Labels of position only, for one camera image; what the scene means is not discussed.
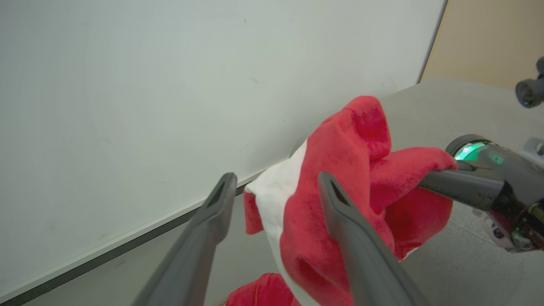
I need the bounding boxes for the red and white garment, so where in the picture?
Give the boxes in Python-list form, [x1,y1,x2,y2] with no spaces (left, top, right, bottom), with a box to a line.
[225,96,459,306]

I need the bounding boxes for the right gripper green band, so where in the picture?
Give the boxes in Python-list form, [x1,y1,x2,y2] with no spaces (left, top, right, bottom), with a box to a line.
[418,134,544,252]

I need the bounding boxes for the white and dark baseboard strip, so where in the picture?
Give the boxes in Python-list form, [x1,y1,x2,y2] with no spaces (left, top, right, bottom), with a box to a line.
[0,172,266,306]

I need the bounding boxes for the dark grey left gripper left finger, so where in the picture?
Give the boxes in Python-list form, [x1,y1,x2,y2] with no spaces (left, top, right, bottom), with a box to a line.
[132,172,238,306]

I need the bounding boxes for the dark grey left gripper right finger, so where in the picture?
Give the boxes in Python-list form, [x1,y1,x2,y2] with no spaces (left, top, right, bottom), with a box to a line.
[317,171,431,306]

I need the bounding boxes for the black round knob part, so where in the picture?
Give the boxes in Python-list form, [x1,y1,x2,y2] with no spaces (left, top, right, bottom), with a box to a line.
[515,57,544,109]

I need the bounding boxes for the white printed toy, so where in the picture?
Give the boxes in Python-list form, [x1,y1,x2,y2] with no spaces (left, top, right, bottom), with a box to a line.
[473,207,517,251]

